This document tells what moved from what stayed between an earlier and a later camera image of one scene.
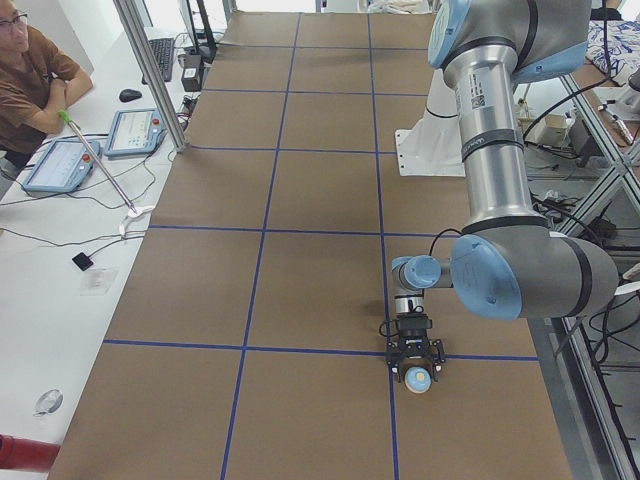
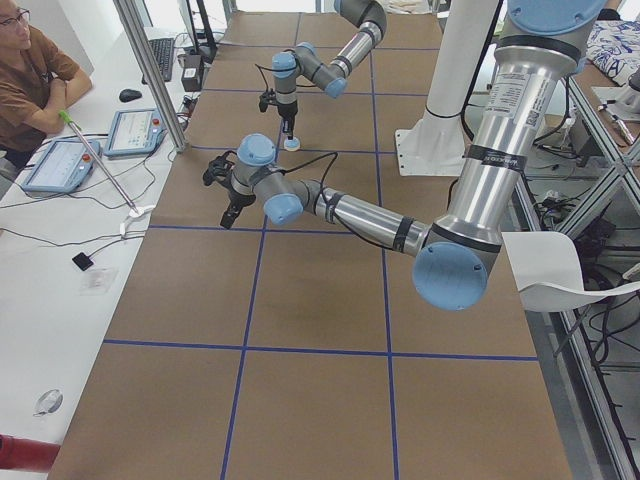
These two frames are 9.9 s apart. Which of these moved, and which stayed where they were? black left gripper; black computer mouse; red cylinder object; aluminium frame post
Moved: black left gripper
Stayed: red cylinder object; aluminium frame post; black computer mouse
